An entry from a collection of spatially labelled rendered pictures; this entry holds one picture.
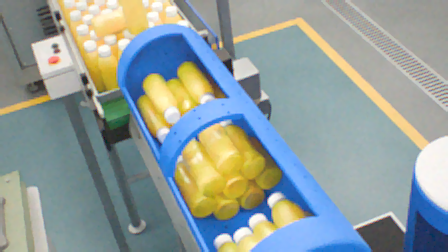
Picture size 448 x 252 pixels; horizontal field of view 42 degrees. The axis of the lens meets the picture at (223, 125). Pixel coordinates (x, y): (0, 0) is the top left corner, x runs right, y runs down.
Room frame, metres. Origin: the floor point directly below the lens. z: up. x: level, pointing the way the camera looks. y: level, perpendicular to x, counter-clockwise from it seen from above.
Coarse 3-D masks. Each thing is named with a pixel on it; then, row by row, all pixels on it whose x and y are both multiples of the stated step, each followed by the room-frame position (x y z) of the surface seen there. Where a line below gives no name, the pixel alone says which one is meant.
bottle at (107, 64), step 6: (108, 54) 1.61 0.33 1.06; (102, 60) 1.60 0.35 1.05; (108, 60) 1.59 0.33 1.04; (114, 60) 1.60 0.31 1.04; (102, 66) 1.59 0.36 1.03; (108, 66) 1.59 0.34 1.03; (114, 66) 1.59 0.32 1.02; (102, 72) 1.59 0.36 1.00; (108, 72) 1.58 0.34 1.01; (114, 72) 1.59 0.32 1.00; (102, 78) 1.60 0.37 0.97; (108, 78) 1.59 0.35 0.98; (114, 78) 1.59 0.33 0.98; (108, 84) 1.59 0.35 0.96; (114, 84) 1.59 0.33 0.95; (108, 90) 1.59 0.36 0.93
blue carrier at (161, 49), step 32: (160, 32) 1.39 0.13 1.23; (192, 32) 1.43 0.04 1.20; (128, 64) 1.34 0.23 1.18; (160, 64) 1.42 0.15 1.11; (128, 96) 1.28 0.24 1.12; (192, 128) 0.98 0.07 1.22; (256, 128) 0.95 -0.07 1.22; (160, 160) 1.00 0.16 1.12; (288, 160) 0.85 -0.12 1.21; (288, 192) 0.93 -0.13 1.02; (320, 192) 0.77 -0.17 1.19; (192, 224) 0.80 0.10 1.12; (224, 224) 0.91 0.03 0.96; (288, 224) 0.66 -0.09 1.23; (320, 224) 0.66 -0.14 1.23
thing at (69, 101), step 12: (72, 96) 1.58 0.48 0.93; (72, 108) 1.58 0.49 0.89; (72, 120) 1.58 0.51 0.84; (84, 132) 1.58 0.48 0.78; (84, 144) 1.58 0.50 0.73; (84, 156) 1.58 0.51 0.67; (96, 168) 1.58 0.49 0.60; (96, 180) 1.58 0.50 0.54; (108, 192) 1.59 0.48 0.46; (108, 204) 1.58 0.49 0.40; (108, 216) 1.58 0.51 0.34; (120, 228) 1.58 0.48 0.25; (120, 240) 1.58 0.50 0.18
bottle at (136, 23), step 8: (120, 0) 1.54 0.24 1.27; (128, 0) 1.52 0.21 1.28; (136, 0) 1.53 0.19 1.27; (128, 8) 1.53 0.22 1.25; (136, 8) 1.53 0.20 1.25; (128, 16) 1.53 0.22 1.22; (136, 16) 1.53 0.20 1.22; (144, 16) 1.54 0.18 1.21; (128, 24) 1.54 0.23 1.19; (136, 24) 1.53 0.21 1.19; (144, 24) 1.54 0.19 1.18; (136, 32) 1.53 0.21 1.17
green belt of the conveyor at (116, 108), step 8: (104, 104) 1.56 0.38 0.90; (112, 104) 1.55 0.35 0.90; (120, 104) 1.55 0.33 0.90; (104, 112) 1.52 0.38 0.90; (112, 112) 1.51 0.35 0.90; (120, 112) 1.51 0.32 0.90; (128, 112) 1.51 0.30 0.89; (112, 120) 1.49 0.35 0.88; (120, 120) 1.49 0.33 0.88; (128, 120) 1.50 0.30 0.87; (112, 128) 1.48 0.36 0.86
